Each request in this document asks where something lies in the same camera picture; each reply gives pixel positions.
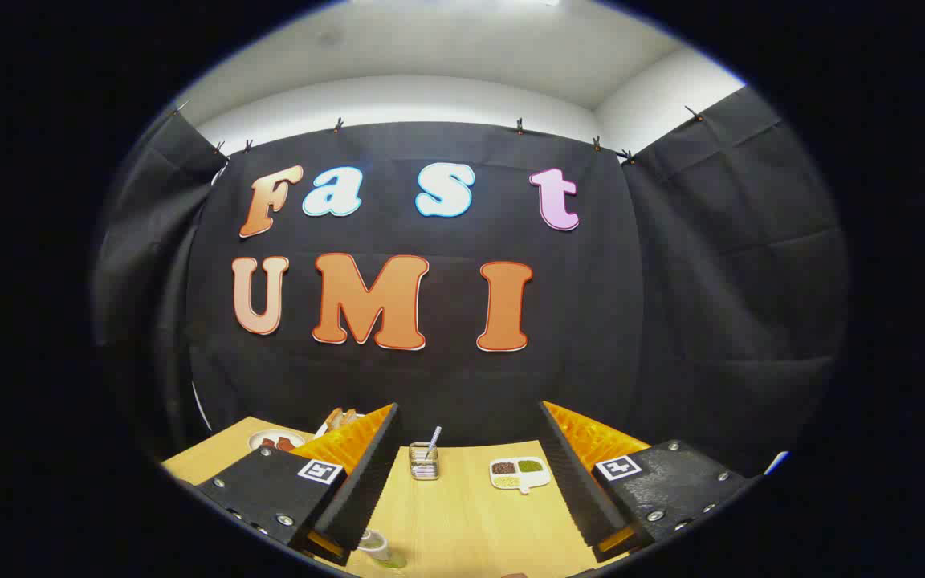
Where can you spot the striped straw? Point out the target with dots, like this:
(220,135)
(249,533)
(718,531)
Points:
(434,437)

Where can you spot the clear plastic juice bottle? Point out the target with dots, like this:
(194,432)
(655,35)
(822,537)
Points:
(374,546)

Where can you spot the toast slice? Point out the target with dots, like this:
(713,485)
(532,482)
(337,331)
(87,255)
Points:
(335,419)
(349,418)

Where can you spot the small white plate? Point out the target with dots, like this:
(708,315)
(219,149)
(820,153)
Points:
(258,434)

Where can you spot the wooden table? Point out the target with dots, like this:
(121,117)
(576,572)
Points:
(462,514)

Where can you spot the white divided snack tray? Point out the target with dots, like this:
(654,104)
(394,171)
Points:
(520,480)

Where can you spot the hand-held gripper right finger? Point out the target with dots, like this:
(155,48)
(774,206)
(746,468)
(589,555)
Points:
(579,490)

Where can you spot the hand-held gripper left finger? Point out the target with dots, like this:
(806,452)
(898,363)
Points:
(366,490)

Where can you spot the black backdrop cloth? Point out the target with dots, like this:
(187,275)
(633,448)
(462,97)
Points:
(446,385)

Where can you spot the white toaster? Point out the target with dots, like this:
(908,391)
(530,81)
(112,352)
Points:
(321,430)

